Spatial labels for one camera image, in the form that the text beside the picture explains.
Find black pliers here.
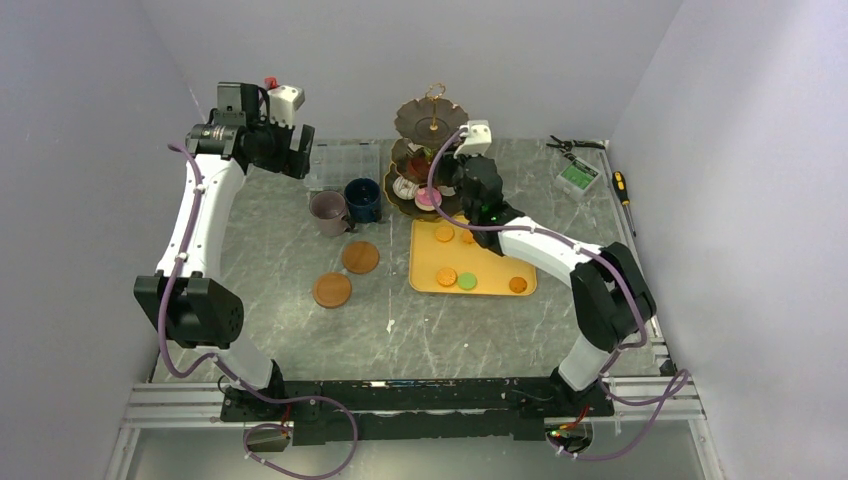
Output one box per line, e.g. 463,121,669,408
545,135,606,155

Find yellow black screwdriver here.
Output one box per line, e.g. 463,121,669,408
611,171,637,237

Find three-tier black dessert stand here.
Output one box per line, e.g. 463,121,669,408
382,82,469,221

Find green macaron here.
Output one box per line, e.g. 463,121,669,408
456,272,478,291

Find dark blue mug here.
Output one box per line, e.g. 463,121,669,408
343,178,382,224

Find pink frosted donut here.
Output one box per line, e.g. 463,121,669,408
414,187,442,212

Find orange round cookie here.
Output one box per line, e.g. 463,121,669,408
435,267,458,287

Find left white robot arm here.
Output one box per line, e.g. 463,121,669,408
133,78,315,420

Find yellow serving tray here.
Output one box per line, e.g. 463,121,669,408
408,215,538,297

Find mauve mug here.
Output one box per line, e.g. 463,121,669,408
309,190,355,237

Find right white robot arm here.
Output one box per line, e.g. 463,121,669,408
428,155,657,415

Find chocolate triangle cake slice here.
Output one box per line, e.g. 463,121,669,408
406,156,431,184

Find white chocolate drizzle donut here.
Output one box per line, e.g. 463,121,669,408
392,177,419,201

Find wooden coaster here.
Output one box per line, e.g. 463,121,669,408
312,272,353,309
341,241,380,275

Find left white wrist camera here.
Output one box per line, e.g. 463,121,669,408
264,77,306,129

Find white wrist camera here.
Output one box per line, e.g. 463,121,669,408
264,77,306,129
454,120,492,157

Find orange waffle cookie left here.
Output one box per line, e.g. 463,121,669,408
461,230,476,245

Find wooden coaster far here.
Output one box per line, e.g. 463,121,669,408
341,241,380,275

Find wooden coaster near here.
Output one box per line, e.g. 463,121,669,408
312,272,353,309

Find clear plastic box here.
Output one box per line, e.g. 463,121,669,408
303,142,380,192

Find orange macaron right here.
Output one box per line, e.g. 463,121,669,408
508,276,528,294

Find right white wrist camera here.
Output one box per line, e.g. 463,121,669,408
454,120,492,157

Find orange macaron top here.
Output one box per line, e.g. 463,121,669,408
434,225,455,243

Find orange macaron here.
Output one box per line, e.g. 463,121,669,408
508,276,528,294
434,225,455,243

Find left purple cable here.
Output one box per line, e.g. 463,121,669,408
157,142,362,480

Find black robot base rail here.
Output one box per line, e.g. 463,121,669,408
220,369,614,446

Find green white device box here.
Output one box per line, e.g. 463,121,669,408
554,155,602,201

